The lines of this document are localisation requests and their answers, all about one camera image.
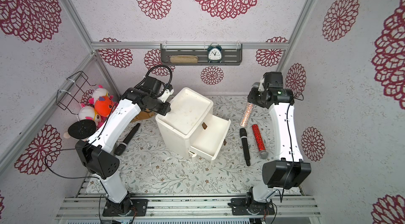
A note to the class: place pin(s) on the grey wall shelf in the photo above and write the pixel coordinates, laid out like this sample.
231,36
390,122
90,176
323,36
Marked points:
232,53

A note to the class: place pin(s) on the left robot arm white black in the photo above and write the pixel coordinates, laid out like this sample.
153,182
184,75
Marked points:
96,153

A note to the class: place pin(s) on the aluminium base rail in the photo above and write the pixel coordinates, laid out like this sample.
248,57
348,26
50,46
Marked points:
195,206

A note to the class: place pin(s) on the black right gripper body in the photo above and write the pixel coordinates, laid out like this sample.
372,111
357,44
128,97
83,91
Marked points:
257,96

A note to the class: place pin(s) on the white drawer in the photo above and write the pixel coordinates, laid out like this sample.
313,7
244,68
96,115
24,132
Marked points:
210,140

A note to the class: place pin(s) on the brown plush toy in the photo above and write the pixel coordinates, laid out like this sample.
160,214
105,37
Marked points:
143,116

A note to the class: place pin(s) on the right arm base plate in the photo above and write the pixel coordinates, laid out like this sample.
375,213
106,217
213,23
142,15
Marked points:
244,206

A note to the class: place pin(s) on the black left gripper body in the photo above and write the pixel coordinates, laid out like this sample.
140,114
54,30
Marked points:
159,107

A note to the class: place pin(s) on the red glitter microphone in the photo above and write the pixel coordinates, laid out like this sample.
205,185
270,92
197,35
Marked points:
263,154

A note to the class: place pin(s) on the floral table mat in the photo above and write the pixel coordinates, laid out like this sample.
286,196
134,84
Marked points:
148,166

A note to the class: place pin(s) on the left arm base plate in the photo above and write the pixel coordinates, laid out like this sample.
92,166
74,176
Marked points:
129,207

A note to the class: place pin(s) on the white three-drawer cabinet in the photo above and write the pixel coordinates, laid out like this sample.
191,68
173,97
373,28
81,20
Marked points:
181,126

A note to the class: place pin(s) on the pink white plush upper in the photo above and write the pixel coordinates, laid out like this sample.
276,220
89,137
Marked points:
99,92

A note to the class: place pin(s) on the pink white plush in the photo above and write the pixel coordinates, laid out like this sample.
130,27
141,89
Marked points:
99,92
89,113

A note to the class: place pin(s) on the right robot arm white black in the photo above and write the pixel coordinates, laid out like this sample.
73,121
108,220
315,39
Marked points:
288,169

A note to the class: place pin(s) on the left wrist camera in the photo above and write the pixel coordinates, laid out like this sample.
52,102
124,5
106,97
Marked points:
156,88

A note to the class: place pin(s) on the teal alarm clock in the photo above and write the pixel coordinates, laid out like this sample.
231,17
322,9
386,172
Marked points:
215,54

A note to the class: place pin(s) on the black wire wall basket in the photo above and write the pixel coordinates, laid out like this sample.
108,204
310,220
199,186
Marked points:
78,93

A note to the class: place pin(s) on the black-haired doll striped shirt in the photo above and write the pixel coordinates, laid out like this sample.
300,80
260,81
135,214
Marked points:
81,130

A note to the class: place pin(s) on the orange fish plush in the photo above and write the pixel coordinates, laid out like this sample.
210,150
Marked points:
104,106

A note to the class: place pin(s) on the pink white plush lower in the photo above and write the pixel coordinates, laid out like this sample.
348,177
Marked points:
89,113

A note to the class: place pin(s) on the silver glitter microphone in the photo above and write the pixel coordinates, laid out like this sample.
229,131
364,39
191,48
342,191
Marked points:
246,114

